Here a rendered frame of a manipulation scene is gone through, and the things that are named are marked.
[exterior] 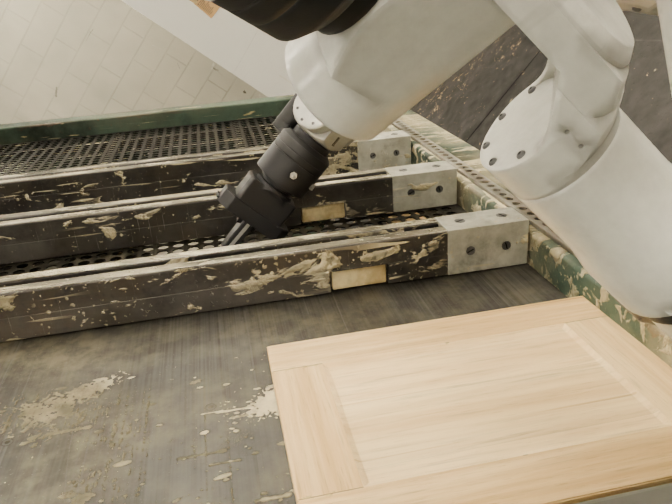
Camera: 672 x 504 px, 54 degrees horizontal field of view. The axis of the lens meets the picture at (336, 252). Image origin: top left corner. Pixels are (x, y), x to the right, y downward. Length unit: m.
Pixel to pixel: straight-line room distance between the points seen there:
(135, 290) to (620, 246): 0.68
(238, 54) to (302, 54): 4.18
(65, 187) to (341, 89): 1.21
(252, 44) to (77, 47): 2.04
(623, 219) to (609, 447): 0.34
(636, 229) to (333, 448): 0.37
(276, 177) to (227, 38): 3.54
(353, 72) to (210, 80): 5.70
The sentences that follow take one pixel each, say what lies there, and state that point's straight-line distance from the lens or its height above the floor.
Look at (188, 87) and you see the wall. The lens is 6.02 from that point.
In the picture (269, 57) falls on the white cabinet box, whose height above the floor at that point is 0.86.
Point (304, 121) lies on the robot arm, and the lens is 0.94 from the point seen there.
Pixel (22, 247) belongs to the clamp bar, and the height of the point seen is 1.51.
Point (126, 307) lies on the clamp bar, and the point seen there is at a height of 1.35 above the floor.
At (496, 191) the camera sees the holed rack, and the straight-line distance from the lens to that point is 1.16.
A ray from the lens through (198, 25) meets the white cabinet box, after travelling 4.47.
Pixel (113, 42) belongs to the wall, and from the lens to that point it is 6.02.
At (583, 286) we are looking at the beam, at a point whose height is 0.90.
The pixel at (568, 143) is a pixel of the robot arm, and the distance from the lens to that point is 0.31.
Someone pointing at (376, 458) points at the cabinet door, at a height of 1.15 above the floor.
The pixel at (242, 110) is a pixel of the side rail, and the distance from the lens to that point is 2.20.
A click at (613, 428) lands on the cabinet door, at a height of 0.98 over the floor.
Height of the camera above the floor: 1.48
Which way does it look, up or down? 22 degrees down
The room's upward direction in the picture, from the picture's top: 60 degrees counter-clockwise
